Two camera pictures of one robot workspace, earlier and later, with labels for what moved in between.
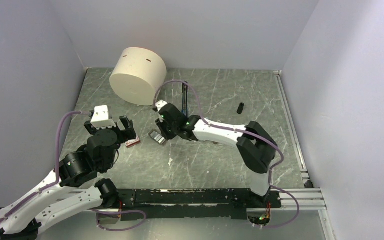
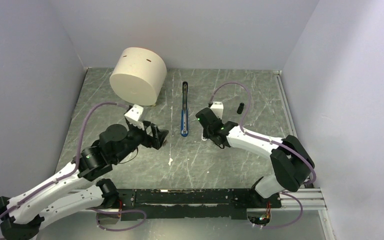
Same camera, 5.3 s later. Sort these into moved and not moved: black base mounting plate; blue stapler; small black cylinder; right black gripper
Moved: right black gripper
Not moved: black base mounting plate; small black cylinder; blue stapler
